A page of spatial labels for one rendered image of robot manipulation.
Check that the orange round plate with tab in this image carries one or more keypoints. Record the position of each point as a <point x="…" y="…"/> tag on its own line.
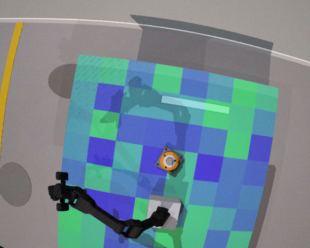
<point x="169" y="155"/>

